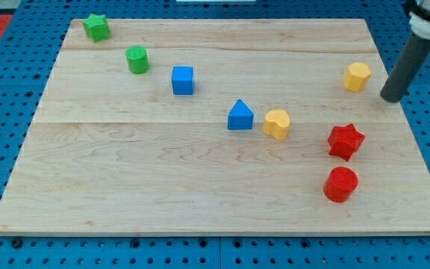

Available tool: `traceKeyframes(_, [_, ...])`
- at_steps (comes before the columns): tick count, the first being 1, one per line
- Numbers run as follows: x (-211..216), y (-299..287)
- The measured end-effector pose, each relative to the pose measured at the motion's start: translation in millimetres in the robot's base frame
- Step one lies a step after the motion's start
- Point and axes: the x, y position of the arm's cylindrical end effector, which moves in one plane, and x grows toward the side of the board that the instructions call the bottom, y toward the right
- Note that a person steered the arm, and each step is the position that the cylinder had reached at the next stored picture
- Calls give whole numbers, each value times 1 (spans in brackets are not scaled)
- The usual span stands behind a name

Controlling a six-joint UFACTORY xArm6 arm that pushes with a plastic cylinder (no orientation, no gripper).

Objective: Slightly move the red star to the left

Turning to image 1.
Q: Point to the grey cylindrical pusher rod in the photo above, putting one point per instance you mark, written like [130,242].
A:
[406,68]

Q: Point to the red star block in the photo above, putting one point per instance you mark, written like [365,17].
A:
[344,141]

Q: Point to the green star block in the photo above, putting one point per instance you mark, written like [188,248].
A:
[96,27]

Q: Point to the yellow hexagon block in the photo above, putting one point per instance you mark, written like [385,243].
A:
[356,76]

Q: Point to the red cylinder block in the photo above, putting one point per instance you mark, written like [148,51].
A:
[340,184]

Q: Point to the yellow heart block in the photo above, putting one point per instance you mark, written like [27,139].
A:
[276,124]

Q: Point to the blue triangle block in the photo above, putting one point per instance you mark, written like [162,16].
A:
[240,117]

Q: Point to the blue cube block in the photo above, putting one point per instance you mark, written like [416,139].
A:
[182,80]

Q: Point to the wooden board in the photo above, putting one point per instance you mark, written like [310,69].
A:
[110,153]

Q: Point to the green cylinder block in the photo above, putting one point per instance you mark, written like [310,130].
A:
[137,59]

